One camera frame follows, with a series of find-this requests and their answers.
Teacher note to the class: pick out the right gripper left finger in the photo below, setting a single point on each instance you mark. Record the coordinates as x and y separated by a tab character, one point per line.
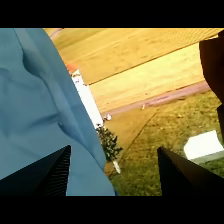
43	176

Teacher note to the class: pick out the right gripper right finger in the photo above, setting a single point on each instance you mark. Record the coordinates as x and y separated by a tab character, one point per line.
186	180

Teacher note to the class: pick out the blue shirt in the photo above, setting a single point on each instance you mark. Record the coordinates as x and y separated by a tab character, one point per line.
36	100

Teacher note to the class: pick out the dark brown garment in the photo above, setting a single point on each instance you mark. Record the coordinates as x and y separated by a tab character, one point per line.
215	66

